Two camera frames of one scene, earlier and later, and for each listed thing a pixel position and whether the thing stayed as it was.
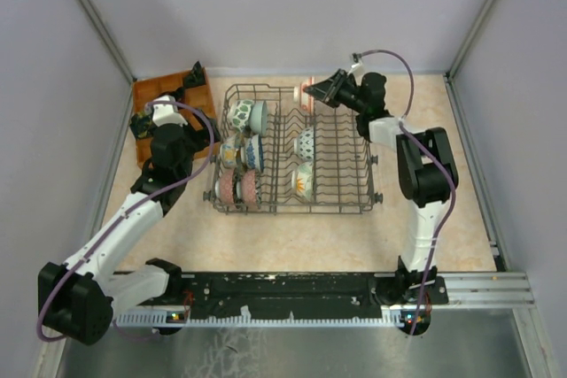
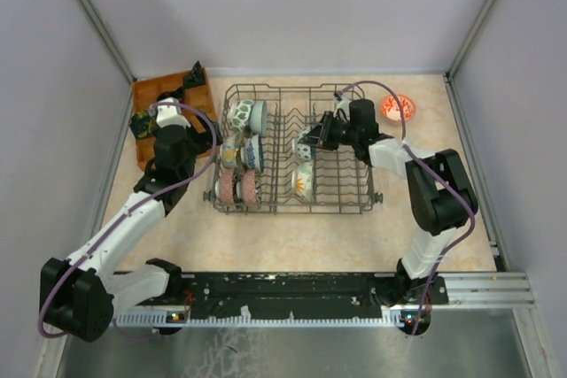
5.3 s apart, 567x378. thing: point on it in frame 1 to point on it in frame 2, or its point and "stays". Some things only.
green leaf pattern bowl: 238,112 stays
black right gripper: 330,89 to 321,135
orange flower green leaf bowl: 302,179 stays
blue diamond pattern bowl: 304,144 stays
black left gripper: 202,136 stays
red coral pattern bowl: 306,100 to 391,108
